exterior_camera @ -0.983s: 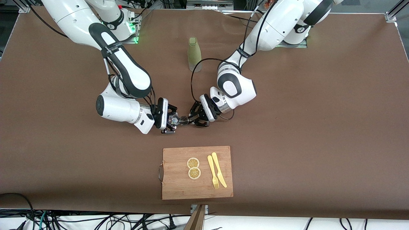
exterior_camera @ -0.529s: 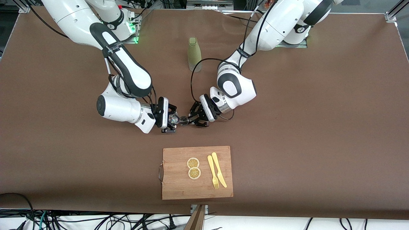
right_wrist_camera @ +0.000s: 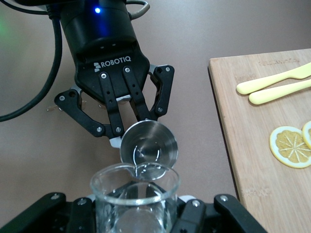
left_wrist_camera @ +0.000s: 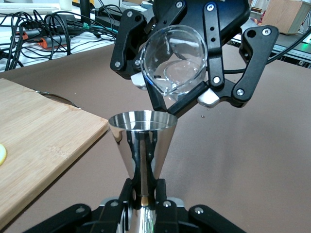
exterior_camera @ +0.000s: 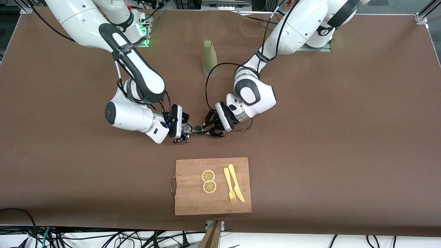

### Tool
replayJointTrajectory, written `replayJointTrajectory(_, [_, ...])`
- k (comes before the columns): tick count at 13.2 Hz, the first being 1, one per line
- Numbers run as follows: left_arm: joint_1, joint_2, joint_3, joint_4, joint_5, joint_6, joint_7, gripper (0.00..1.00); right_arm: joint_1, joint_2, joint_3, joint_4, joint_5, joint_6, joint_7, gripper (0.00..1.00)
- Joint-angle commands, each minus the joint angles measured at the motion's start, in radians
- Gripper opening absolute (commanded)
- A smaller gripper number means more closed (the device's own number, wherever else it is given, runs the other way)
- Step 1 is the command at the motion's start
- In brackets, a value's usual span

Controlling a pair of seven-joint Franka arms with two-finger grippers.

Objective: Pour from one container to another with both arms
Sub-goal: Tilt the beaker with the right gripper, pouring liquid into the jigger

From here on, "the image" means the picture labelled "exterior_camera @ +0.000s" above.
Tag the steel double jigger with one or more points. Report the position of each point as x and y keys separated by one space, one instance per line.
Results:
x=198 y=130

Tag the yellow plastic fork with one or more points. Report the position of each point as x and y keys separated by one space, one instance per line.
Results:
x=227 y=179

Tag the yellow lemon slice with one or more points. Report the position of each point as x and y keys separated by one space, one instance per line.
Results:
x=209 y=187
x=208 y=175

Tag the green sleeved glass bottle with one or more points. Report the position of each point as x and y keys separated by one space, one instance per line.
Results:
x=209 y=55

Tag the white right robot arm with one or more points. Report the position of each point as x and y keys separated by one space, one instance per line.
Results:
x=86 y=20

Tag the wooden cutting board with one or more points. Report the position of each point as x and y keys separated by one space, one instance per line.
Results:
x=193 y=199

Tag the brown table cover sheet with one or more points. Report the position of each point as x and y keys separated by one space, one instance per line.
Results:
x=344 y=155

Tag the clear glass measuring cup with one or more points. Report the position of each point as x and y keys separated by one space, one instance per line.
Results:
x=187 y=129

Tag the metal table corner bracket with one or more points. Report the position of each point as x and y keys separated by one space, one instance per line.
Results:
x=421 y=19
x=27 y=9

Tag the wooden post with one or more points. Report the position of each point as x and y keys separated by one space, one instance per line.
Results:
x=212 y=237

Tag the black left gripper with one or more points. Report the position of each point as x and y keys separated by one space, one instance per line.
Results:
x=212 y=123

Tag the yellow plastic knife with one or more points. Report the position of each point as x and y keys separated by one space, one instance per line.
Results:
x=237 y=189

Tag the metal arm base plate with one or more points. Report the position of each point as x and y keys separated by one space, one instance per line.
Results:
x=146 y=41
x=324 y=49

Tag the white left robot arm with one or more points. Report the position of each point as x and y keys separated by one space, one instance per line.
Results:
x=293 y=27

